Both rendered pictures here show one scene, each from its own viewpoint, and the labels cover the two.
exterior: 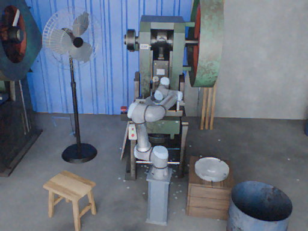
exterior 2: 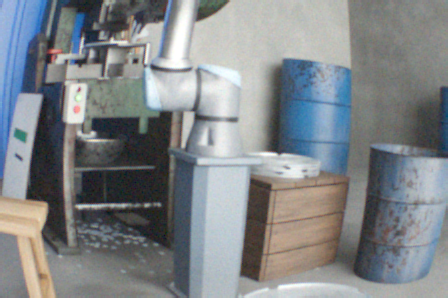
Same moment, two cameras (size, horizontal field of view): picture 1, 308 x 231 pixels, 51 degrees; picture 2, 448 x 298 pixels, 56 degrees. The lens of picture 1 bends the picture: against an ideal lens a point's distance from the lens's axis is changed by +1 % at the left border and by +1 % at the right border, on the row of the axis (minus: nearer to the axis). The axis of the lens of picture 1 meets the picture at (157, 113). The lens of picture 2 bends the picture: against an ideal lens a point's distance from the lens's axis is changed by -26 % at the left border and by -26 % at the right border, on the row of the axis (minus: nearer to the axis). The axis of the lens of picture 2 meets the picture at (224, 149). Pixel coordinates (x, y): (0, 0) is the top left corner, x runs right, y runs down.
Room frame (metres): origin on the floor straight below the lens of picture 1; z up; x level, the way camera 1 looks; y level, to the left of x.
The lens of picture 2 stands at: (0.91, 0.88, 0.63)
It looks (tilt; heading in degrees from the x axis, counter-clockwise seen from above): 7 degrees down; 321
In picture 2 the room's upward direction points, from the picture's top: 4 degrees clockwise
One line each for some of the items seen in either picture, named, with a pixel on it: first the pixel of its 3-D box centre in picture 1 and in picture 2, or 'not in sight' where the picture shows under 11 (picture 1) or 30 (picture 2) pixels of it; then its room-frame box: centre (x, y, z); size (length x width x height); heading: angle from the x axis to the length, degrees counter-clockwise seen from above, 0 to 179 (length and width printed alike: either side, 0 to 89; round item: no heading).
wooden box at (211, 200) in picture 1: (209, 187); (274, 218); (2.25, -0.49, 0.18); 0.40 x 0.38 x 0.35; 174
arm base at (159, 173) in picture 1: (160, 168); (215, 133); (2.06, -0.04, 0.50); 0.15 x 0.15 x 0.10
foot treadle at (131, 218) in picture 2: not in sight; (103, 207); (2.72, -0.02, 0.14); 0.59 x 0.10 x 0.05; 1
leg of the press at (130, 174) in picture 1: (133, 119); (35, 124); (2.99, 0.25, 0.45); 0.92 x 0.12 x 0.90; 1
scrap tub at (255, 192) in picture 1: (255, 224); (406, 212); (1.77, -0.75, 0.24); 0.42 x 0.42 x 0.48
